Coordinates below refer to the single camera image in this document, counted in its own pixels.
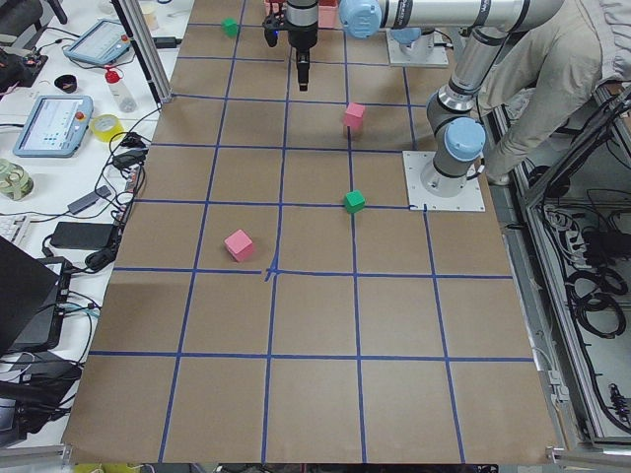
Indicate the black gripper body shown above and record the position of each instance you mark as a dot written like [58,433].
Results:
[302,39]

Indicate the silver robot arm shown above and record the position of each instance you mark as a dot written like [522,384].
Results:
[411,40]
[490,22]

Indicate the pink plastic bin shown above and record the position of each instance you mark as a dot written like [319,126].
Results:
[327,11]

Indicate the pink cube near base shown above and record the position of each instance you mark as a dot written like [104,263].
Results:
[353,119]

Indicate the green cube near bin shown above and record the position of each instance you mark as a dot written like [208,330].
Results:
[230,27]

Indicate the black power adapter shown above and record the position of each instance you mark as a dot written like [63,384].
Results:
[163,42]
[72,235]

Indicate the green cube near base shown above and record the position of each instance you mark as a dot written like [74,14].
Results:
[354,201]

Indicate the clear bottle red cap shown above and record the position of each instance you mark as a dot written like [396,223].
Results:
[122,96]

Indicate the pink cube far side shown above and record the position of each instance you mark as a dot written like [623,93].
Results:
[239,245]

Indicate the teach pendant tablet far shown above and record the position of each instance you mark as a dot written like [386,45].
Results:
[102,44]

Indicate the teach pendant tablet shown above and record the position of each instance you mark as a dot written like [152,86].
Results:
[55,127]
[102,44]

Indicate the yellow tape roll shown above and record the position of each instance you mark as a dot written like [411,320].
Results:
[107,127]

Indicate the small black bowl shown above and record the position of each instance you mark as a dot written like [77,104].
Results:
[66,83]

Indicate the person in beige clothes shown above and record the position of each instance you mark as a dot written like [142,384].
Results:
[585,44]

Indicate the teach pendant tablet near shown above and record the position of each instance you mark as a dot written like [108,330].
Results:
[55,127]

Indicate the black laptop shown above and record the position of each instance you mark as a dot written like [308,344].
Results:
[32,294]

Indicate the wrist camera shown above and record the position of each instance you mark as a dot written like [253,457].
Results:
[273,25]

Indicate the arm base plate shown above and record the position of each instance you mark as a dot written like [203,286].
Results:
[428,190]
[437,58]

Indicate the aluminium frame post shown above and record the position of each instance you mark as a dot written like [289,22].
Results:
[130,15]

